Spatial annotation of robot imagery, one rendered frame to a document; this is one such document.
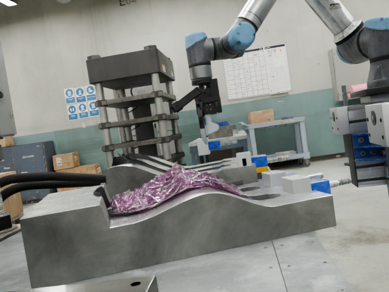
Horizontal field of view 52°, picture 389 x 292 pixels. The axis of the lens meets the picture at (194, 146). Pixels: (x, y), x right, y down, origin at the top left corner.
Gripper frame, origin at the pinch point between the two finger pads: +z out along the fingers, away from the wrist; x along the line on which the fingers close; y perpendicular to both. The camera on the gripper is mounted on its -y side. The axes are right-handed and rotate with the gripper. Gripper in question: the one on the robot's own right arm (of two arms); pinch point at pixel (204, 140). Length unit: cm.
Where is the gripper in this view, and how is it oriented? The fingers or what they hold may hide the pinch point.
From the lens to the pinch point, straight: 133.8
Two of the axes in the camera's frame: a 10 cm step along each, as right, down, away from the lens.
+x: 1.0, -0.7, 9.9
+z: 1.5, 9.9, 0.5
